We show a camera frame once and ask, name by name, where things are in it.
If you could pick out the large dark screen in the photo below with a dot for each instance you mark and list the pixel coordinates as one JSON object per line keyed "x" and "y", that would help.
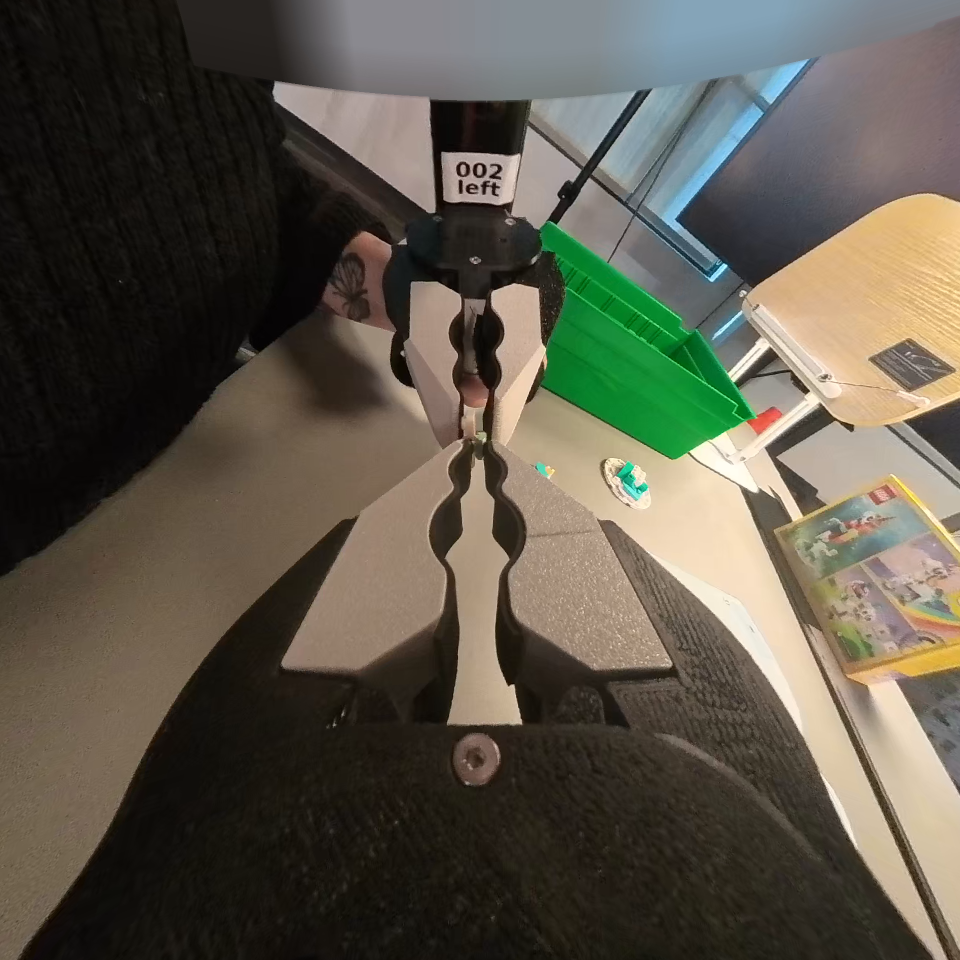
{"x": 847, "y": 150}

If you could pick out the red plastic object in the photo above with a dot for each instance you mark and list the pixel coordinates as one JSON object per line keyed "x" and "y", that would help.
{"x": 765, "y": 421}

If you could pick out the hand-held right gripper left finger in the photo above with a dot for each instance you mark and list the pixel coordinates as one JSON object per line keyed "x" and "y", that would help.
{"x": 375, "y": 600}

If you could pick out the person's left hand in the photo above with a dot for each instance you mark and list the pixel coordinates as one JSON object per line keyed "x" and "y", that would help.
{"x": 360, "y": 277}

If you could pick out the green plastic bin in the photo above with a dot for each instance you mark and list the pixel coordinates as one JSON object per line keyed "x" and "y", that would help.
{"x": 637, "y": 375}

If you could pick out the black stand pole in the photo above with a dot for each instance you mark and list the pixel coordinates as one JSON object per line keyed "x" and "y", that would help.
{"x": 600, "y": 157}

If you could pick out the open instruction booklet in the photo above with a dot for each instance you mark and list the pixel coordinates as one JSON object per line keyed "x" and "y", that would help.
{"x": 742, "y": 630}

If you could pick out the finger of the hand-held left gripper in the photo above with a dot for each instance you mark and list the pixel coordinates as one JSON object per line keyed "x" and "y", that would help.
{"x": 431, "y": 352}
{"x": 521, "y": 345}

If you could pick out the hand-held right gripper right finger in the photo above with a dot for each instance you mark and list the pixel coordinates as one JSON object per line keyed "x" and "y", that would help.
{"x": 585, "y": 600}

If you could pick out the colourful toy set box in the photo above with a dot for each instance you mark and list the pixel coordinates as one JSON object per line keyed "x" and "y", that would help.
{"x": 877, "y": 577}

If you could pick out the round white lego base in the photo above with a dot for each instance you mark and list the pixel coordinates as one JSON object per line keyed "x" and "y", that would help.
{"x": 626, "y": 484}

